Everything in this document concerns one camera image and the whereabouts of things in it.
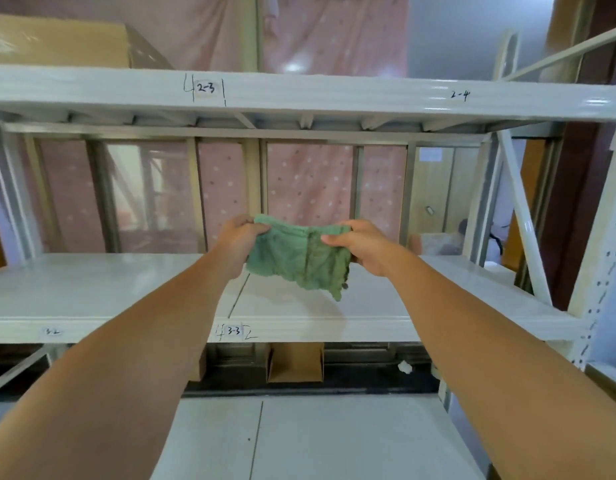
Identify person's left hand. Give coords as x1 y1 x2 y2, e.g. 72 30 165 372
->
215 214 271 281

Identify person's right hand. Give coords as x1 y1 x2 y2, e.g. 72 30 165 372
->
320 219 404 279

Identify light wooden wardrobe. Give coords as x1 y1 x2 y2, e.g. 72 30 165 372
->
410 147 481 235

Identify metal sliding window frame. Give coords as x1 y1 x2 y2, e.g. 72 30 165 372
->
0 0 564 295

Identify dark brown window surround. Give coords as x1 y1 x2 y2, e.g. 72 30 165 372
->
537 0 616 311

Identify person's left forearm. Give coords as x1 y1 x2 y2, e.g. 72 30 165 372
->
0 254 244 480

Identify person's right forearm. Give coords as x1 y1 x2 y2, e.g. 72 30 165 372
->
377 254 616 480

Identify open brown cardboard box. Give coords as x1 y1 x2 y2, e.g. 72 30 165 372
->
187 344 208 383
266 343 325 385

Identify white metal shelving rack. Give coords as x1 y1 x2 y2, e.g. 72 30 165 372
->
0 22 616 480

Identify pink dotted curtain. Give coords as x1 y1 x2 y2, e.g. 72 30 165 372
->
0 0 411 253

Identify green cleaning cloth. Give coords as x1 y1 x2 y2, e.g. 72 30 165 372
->
245 213 352 301

